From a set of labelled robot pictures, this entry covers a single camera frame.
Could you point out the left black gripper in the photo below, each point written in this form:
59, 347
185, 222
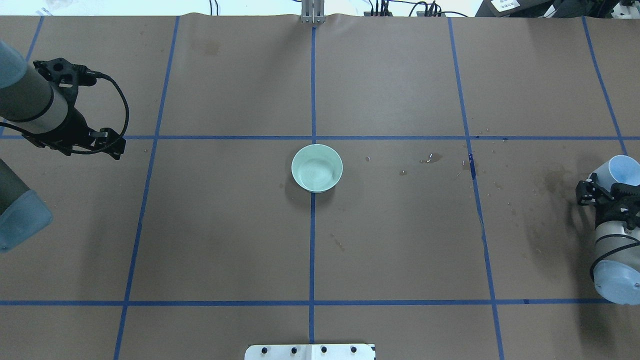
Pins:
76, 126

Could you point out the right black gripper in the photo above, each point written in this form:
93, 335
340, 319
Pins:
621, 210

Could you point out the light blue plastic cup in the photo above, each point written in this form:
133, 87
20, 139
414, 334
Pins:
618, 169

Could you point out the mint green bowl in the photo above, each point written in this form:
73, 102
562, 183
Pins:
317, 168

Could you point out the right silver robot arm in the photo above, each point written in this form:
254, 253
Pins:
615, 268

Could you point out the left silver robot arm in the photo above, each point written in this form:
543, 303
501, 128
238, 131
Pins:
38, 101

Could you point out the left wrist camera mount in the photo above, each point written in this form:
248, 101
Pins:
66, 77

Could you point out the aluminium frame post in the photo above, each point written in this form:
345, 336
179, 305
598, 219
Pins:
312, 11

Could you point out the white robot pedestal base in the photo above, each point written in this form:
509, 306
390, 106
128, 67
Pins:
328, 351

